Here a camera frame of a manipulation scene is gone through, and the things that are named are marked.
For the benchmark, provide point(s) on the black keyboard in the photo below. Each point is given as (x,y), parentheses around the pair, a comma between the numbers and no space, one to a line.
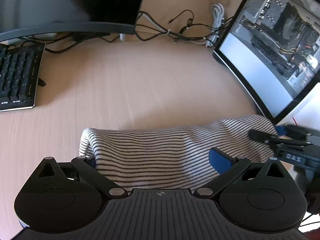
(17,75)

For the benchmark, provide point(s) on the lit monitor on right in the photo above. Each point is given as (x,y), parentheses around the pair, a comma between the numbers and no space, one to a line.
(262,42)

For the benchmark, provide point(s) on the white monitor stand leg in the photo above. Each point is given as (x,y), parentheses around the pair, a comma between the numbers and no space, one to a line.
(122,37)

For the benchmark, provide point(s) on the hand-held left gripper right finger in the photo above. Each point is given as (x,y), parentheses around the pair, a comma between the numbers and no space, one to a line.
(220,160)

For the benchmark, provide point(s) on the striped long-sleeve shirt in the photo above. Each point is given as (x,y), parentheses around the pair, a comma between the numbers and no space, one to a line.
(155,155)

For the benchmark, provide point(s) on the curved black monitor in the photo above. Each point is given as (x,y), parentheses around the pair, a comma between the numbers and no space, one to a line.
(62,5)

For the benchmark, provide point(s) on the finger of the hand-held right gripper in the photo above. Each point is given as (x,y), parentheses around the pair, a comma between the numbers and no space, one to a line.
(262,136)
(295,132)

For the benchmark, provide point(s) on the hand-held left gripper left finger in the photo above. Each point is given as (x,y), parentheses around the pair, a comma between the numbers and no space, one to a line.
(83,166)

